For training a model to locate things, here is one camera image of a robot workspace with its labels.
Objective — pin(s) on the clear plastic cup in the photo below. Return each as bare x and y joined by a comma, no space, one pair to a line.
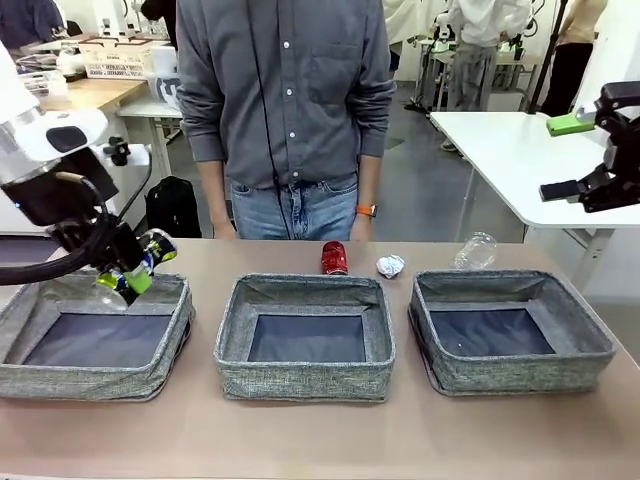
475,252

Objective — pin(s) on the background person black trousers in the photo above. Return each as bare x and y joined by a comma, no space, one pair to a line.
570,75

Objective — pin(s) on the white desk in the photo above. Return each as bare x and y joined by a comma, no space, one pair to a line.
150,107

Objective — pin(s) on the person's right forearm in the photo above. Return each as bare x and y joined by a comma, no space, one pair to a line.
216,195

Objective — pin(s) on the person's left forearm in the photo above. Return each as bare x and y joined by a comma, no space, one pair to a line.
370,180

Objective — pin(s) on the background person white top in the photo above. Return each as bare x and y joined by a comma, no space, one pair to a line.
472,75

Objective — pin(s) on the white board panel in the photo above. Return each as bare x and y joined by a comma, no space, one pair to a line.
615,45

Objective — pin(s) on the background person dark blue top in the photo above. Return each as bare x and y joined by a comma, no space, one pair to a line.
30,20

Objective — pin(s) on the wooden workbench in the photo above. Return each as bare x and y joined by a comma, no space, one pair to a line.
95,92

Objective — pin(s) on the black knob white bracket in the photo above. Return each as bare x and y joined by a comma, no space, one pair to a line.
120,150

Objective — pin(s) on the white box dark pattern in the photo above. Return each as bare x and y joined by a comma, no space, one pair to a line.
167,90

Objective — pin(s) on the person's right hand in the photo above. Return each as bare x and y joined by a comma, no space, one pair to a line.
225,231

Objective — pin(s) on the white folding table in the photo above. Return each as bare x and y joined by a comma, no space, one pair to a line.
510,160

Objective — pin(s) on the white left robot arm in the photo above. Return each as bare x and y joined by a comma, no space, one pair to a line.
45,120

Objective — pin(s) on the white labelled parts box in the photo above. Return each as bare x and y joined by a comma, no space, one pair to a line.
45,84

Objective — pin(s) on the white lettered crate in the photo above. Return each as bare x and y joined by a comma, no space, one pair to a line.
117,60

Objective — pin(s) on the white paper ball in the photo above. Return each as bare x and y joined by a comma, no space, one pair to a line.
390,266

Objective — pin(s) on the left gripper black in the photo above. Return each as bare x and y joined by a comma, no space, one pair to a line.
117,245

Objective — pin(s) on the grey fabric basket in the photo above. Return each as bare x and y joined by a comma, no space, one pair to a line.
520,372
300,380
75,380

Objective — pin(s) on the black tripod pole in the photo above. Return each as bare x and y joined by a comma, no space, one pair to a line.
550,55

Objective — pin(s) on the orange wrist watch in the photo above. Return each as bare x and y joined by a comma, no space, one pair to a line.
367,210

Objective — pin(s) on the person in grey shirt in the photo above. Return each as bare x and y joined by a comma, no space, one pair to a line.
320,90

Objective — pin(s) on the crushed black yellow can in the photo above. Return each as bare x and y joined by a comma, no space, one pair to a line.
162,250

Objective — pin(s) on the black backpack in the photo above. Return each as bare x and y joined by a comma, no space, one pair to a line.
172,210

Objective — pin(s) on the person's left hand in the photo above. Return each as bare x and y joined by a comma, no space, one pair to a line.
364,230

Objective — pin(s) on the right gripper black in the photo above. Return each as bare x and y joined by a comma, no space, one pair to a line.
625,145

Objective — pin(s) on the crushed red can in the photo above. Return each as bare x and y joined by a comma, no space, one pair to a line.
335,257

